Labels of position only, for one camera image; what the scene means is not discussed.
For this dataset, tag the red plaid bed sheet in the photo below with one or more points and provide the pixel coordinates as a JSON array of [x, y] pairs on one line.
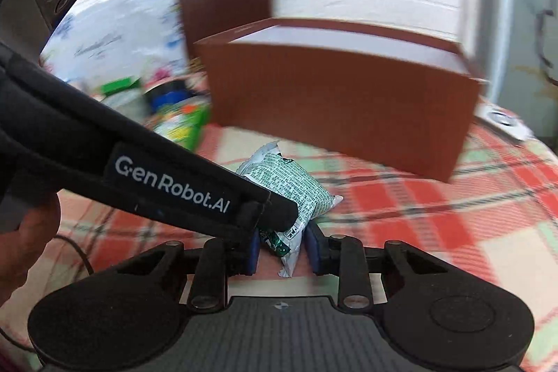
[[496, 218]]

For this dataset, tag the small green box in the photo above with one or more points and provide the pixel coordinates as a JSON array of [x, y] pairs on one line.
[[120, 85]]

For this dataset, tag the green white snack packet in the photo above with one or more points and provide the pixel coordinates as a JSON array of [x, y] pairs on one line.
[[269, 169]]

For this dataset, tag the person's left hand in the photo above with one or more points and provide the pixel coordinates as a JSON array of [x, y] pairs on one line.
[[20, 249]]

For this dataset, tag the glass door with drawing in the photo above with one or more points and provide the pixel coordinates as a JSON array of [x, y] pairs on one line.
[[517, 47]]

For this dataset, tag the white round device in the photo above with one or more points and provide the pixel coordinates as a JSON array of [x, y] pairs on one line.
[[503, 123]]

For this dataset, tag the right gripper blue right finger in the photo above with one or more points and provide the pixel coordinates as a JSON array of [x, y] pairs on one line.
[[318, 250]]

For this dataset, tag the brown cardboard storage box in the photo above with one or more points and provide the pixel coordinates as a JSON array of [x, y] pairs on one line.
[[385, 95]]

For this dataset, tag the green printed carton box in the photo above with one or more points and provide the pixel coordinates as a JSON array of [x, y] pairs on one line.
[[182, 123]]

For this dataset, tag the floral white plastic bag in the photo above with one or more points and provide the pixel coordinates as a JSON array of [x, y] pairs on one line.
[[116, 39]]

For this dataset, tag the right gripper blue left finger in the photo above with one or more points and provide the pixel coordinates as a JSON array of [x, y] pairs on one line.
[[252, 252]]

